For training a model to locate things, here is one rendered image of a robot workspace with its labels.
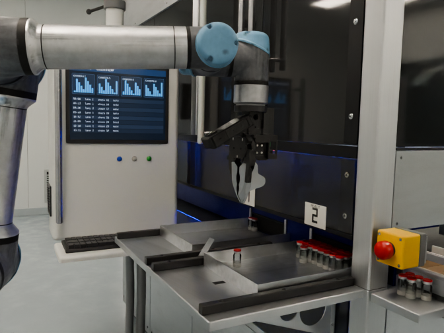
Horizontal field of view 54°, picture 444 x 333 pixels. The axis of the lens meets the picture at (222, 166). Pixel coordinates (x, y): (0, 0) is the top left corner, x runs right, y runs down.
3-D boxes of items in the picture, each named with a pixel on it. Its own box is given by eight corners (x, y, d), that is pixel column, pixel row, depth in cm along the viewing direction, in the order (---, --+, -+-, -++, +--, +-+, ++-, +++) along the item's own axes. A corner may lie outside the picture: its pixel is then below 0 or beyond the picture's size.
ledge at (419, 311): (411, 291, 107) (411, 283, 106) (462, 311, 95) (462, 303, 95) (369, 300, 100) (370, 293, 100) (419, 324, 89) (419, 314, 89)
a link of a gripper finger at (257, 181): (267, 203, 96) (269, 162, 96) (244, 205, 94) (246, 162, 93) (259, 201, 99) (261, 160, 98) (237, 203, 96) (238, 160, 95)
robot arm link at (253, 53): (228, 36, 97) (265, 37, 99) (226, 86, 98) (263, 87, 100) (234, 28, 90) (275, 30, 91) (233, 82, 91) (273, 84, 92)
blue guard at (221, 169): (126, 164, 275) (126, 135, 274) (353, 234, 105) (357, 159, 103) (125, 164, 275) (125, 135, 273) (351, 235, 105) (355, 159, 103)
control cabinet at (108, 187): (164, 221, 203) (166, 49, 196) (178, 230, 186) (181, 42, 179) (47, 230, 181) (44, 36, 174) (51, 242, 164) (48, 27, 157)
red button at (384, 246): (383, 255, 97) (384, 237, 96) (398, 260, 93) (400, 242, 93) (370, 257, 95) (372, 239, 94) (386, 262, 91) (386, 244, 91)
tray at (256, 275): (304, 250, 133) (304, 239, 132) (370, 277, 110) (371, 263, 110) (203, 265, 117) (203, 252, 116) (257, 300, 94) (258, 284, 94)
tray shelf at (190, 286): (240, 228, 167) (240, 224, 167) (387, 292, 106) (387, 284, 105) (114, 242, 144) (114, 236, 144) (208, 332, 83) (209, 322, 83)
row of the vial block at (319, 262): (300, 255, 127) (300, 240, 126) (345, 274, 111) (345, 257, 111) (294, 256, 126) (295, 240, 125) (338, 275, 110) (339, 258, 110)
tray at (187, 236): (246, 226, 163) (247, 217, 162) (289, 244, 140) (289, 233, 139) (160, 235, 147) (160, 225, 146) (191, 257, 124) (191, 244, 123)
